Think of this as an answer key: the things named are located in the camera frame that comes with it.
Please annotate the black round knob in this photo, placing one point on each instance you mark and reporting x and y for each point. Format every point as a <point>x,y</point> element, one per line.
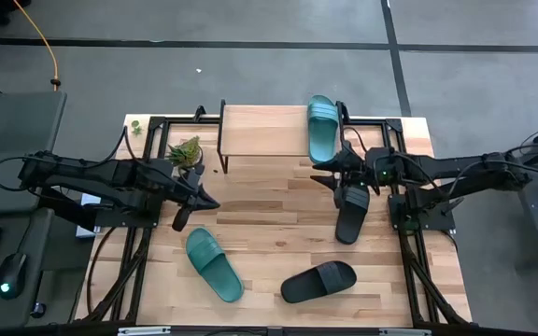
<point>38,310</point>

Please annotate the silver metal bracket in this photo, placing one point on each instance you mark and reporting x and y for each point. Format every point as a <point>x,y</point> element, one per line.
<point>143,331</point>
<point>404,332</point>

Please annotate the teal rubber slide sandal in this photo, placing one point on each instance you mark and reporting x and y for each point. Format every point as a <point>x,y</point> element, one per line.
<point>217,270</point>
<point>322,130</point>

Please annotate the grey desk panel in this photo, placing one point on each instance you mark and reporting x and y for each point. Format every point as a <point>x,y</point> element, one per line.
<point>12,135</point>

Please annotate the black rubber slide sandal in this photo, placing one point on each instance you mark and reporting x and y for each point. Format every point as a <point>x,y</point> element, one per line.
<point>350,224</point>
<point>311,284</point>

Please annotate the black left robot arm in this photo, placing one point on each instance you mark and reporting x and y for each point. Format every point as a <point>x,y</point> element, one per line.
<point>87,175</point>

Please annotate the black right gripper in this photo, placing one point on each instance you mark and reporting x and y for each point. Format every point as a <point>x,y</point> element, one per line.
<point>355,170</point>

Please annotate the wooden shelf black metal frame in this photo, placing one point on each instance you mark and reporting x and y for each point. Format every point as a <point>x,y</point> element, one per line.
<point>264,130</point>

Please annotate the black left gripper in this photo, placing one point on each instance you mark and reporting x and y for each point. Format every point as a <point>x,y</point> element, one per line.
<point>187,196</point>

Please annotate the black computer mouse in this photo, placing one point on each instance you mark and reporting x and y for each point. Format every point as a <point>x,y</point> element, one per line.
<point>12,275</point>

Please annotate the white power box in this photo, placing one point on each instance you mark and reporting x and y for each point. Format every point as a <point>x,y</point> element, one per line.
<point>87,232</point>

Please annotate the potted green succulent plant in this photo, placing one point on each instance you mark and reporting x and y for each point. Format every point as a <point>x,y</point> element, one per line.
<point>185,154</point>

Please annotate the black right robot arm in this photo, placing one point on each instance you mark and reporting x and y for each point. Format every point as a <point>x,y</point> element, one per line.
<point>460,170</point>

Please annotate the small green plant sprig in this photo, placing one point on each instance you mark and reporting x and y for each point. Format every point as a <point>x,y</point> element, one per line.
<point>136,127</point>

